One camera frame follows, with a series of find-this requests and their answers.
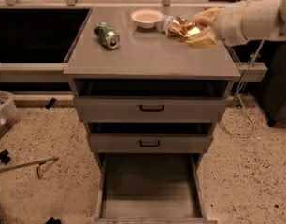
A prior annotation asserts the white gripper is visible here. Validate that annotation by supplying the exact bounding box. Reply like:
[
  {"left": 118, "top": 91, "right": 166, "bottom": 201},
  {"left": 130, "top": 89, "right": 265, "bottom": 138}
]
[{"left": 186, "top": 2, "right": 247, "bottom": 49}]

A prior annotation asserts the crushed orange soda can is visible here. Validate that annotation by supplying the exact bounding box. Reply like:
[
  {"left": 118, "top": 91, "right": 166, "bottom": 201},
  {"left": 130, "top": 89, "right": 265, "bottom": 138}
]
[{"left": 167, "top": 17, "right": 202, "bottom": 42}]

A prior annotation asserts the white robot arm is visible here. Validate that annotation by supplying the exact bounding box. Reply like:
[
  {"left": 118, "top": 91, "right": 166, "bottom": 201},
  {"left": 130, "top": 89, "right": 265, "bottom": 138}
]
[{"left": 186, "top": 0, "right": 286, "bottom": 48}]

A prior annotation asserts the grey drawer cabinet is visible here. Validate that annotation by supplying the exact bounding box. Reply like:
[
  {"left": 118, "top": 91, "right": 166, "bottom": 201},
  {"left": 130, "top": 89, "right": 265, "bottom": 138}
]
[{"left": 62, "top": 5, "right": 242, "bottom": 170}]

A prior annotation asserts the green soda can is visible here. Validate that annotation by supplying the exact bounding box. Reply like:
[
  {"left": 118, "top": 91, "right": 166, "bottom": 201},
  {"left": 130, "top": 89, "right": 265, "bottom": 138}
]
[{"left": 94, "top": 22, "right": 120, "bottom": 49}]

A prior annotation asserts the grey top drawer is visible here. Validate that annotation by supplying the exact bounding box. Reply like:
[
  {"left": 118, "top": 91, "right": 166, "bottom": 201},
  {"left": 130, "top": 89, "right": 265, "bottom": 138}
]
[{"left": 73, "top": 79, "right": 228, "bottom": 123}]

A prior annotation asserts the grey drawer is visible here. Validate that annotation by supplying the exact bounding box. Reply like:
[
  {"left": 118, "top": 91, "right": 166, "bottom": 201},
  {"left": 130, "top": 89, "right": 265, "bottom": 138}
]
[
  {"left": 73, "top": 79, "right": 228, "bottom": 123},
  {"left": 86, "top": 153, "right": 218, "bottom": 224},
  {"left": 87, "top": 123, "right": 213, "bottom": 153}
]

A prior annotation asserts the grey middle drawer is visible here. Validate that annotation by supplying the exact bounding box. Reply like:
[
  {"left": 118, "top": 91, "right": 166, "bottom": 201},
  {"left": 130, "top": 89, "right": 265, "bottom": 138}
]
[{"left": 87, "top": 123, "right": 213, "bottom": 153}]

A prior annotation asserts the grey bottom drawer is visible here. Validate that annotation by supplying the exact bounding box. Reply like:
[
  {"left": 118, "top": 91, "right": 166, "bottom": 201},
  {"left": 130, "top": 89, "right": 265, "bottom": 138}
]
[{"left": 86, "top": 153, "right": 218, "bottom": 224}]

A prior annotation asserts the clear plastic water bottle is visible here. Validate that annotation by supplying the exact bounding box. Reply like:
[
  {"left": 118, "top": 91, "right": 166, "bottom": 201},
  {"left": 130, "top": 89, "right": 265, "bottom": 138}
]
[{"left": 156, "top": 15, "right": 174, "bottom": 34}]

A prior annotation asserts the white paper bowl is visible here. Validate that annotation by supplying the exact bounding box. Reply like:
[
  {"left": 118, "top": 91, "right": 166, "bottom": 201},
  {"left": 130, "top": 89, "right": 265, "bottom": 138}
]
[{"left": 131, "top": 9, "right": 164, "bottom": 29}]

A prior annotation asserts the dark grey cabinet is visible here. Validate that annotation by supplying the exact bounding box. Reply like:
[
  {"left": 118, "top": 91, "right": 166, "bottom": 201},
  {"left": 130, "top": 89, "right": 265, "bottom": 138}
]
[{"left": 258, "top": 43, "right": 286, "bottom": 127}]

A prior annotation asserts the small black block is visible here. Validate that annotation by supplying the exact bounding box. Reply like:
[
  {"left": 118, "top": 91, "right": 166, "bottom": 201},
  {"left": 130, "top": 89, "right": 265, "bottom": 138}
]
[{"left": 46, "top": 97, "right": 56, "bottom": 109}]

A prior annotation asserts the metal rod on floor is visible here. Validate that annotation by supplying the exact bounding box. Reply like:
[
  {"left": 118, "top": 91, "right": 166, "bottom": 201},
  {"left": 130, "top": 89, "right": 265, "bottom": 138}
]
[{"left": 0, "top": 157, "right": 59, "bottom": 179}]

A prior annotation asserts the clear plastic storage bin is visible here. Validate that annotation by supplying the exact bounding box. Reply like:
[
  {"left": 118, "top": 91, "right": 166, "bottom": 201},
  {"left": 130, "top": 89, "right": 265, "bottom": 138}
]
[{"left": 0, "top": 91, "right": 20, "bottom": 138}]

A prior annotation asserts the black clamp on floor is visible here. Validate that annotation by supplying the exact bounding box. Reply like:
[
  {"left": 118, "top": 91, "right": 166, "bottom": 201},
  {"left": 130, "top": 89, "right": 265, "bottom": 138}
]
[{"left": 0, "top": 149, "right": 10, "bottom": 164}]

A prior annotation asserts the white cable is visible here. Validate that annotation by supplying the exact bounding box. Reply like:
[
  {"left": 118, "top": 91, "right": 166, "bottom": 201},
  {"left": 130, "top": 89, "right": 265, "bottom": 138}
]
[{"left": 222, "top": 39, "right": 265, "bottom": 139}]

